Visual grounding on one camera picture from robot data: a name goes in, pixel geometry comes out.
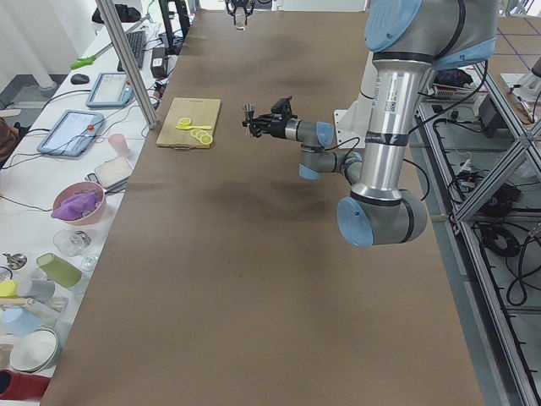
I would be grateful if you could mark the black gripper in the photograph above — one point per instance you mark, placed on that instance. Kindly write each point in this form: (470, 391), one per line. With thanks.
(237, 7)
(277, 127)

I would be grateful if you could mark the clear glass shaker cup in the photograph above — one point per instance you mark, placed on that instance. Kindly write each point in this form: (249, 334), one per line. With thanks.
(239, 20)

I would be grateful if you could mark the steel measuring jigger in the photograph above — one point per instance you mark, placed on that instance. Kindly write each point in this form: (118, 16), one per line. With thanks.
(248, 111)

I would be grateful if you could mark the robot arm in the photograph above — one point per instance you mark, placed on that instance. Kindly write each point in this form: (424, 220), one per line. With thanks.
(406, 38)

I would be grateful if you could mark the pink plastic cup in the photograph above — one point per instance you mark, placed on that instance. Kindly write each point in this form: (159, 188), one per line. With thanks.
(119, 144)

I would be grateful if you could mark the green plastic cup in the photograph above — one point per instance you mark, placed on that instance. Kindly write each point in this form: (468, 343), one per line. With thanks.
(59, 270)

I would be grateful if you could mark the grey plastic cup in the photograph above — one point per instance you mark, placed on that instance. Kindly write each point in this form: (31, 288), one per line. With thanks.
(42, 290)

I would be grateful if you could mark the wooden cup tree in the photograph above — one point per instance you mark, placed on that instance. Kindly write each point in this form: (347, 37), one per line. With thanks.
(49, 311)

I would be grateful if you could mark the yellow plastic cup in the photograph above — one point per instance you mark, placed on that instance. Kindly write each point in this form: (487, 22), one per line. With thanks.
(8, 289)

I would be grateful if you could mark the light blue cup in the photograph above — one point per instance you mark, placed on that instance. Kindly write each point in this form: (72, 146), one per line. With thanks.
(20, 321)

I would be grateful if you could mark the bamboo cutting board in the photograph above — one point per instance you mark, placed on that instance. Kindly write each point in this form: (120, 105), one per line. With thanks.
(189, 111)

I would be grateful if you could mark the yellow plastic knife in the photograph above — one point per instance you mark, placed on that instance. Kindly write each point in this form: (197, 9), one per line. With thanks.
(189, 127)

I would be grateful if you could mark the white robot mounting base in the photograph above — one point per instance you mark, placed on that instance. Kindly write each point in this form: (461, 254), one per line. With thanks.
(352, 124)

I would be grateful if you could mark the black power adapter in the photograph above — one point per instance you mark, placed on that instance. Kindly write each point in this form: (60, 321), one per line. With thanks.
(159, 63)

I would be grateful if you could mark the black keyboard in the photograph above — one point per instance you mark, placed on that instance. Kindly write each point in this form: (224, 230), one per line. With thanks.
(136, 41)

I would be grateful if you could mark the blue teach pendant far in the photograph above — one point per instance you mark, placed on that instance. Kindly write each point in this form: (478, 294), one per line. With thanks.
(110, 90)

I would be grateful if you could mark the blue teach pendant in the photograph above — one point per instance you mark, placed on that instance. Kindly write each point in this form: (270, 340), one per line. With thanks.
(110, 90)
(71, 135)

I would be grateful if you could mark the white digital scale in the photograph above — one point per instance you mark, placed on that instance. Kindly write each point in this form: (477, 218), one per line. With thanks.
(112, 175)

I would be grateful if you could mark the black computer mouse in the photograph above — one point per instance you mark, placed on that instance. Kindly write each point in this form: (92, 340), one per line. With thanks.
(79, 79)

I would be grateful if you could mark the blue teach pendant near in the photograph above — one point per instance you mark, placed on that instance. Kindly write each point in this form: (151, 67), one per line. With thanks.
(71, 135)

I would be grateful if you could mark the pink bowl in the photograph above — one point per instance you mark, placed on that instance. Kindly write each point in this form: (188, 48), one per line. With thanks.
(79, 188)

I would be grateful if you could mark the purple cloth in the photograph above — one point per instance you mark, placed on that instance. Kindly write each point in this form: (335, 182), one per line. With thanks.
(77, 206)

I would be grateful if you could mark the clear wine glass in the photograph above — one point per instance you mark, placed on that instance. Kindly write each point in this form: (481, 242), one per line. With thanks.
(76, 243)

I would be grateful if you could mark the white bowl green rim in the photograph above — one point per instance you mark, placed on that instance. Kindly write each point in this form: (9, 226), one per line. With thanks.
(35, 352)

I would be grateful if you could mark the red object at corner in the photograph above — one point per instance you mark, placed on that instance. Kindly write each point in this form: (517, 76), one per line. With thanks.
(21, 386)

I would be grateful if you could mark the aluminium frame post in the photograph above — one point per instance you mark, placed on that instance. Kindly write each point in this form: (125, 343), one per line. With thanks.
(120, 43)

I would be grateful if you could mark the green handled tool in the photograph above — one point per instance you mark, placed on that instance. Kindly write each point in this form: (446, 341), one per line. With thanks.
(89, 60)

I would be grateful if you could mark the aluminium frame rack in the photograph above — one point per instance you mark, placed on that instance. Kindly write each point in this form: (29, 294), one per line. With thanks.
(481, 146)

